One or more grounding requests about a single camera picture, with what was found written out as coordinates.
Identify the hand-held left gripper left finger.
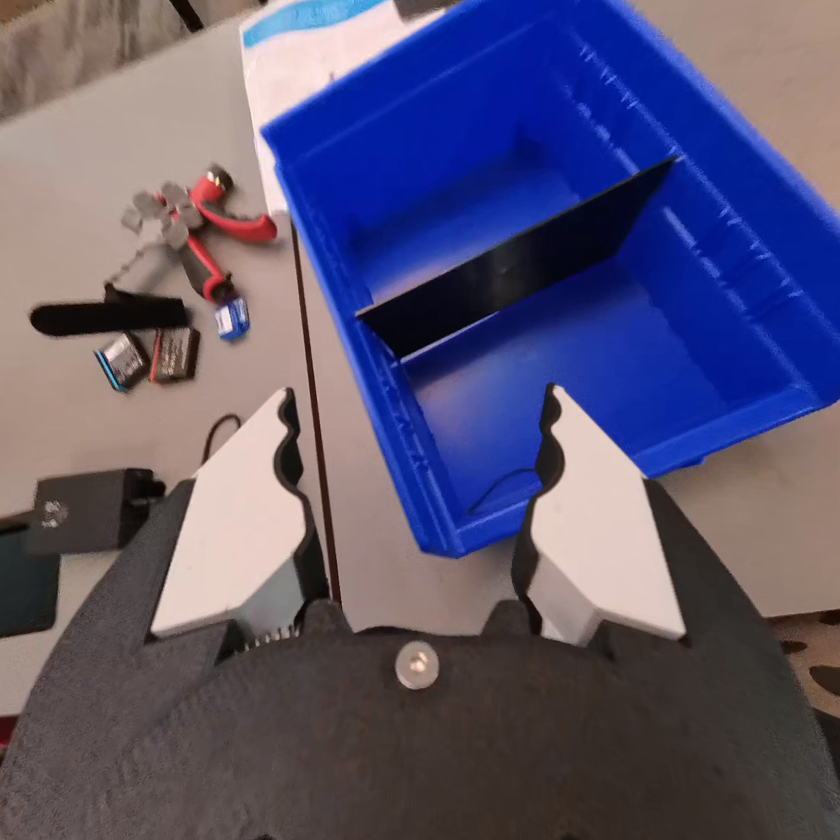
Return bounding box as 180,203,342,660
152,387,329,642

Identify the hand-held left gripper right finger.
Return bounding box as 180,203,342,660
512,385,689,648

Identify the blue plastic storage bin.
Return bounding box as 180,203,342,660
260,0,840,559

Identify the black power adapter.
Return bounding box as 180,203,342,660
29,413,242,557

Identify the dark flat device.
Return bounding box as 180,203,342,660
0,517,61,639

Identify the small blue white pack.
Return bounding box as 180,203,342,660
214,297,252,342

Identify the black bin divider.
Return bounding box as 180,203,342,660
357,156,680,361

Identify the white and blue box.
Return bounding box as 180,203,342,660
239,0,460,217

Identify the camera battery red edge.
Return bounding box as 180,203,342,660
150,325,202,385

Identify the camera battery blue edge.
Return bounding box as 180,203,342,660
94,332,152,395

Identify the long black strap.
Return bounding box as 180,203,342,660
29,292,193,339

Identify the red handled hand tool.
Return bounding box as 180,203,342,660
121,164,278,306

